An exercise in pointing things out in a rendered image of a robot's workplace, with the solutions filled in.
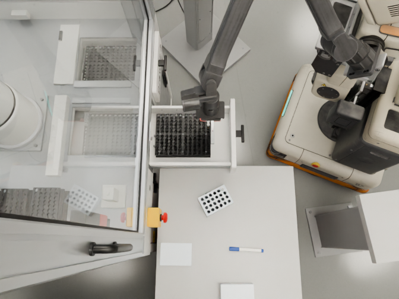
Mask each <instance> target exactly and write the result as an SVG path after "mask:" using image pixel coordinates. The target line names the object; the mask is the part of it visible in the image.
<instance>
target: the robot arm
mask: <svg viewBox="0 0 399 299"><path fill-rule="evenodd" d="M253 1H254V0H230V2H229V5H228V7H227V10H226V13H225V15H224V17H223V20H222V22H221V25H220V28H219V30H218V32H217V35H216V38H215V40H214V43H213V45H212V47H211V49H210V52H209V53H208V55H207V57H206V59H205V61H204V63H203V64H202V67H201V69H200V71H199V74H198V76H199V80H200V83H201V85H199V86H195V87H194V88H190V89H187V90H182V91H181V92H180V96H181V100H182V107H183V112H189V111H193V110H196V118H199V121H202V122H206V120H211V121H214V122H220V121H221V118H223V119H224V101H219V98H220V95H219V92H218V91H217V89H218V87H219V85H220V82H221V80H222V78H223V76H222V75H223V72H224V70H225V67H226V64H227V60H228V58H229V55H230V52H231V51H232V48H233V46H234V44H235V41H236V39H237V37H238V35H239V32H240V30H241V28H242V26H243V23H244V21H245V18H246V16H247V14H248V12H249V9H250V7H251V5H252V3H253ZM305 1H306V3H307V5H308V7H309V9H310V11H311V13H312V15H313V17H314V19H315V21H316V23H317V26H318V29H319V32H320V34H321V40H320V44H321V46H322V48H323V49H324V50H325V51H326V52H328V53H329V54H328V57H330V56H332V57H333V58H334V59H333V61H334V62H335V63H337V62H346V63H347V64H348V65H349V70H348V72H347V77H348V78H349V79H356V78H362V77H369V76H371V75H373V73H374V70H375V66H376V63H377V60H378V56H379V54H380V51H381V48H382V46H381V45H380V43H378V46H377V47H370V46H369V45H368V44H367V43H364V41H363V40H358V39H357V38H355V37H354V36H353V35H351V34H349V35H348V34H347V33H346V32H345V31H344V27H343V25H342V23H341V21H340V20H339V19H338V17H337V15H336V13H335V11H334V8H333V6H332V4H331V2H330V0H305Z"/></svg>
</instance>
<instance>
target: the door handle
mask: <svg viewBox="0 0 399 299"><path fill-rule="evenodd" d="M132 249H133V245H132V244H117V242H116V241H114V242H113V244H96V242H91V243H90V246H89V251H88V252H89V255H90V256H94V255H95V254H112V253H122V252H129V251H131V250H132Z"/></svg>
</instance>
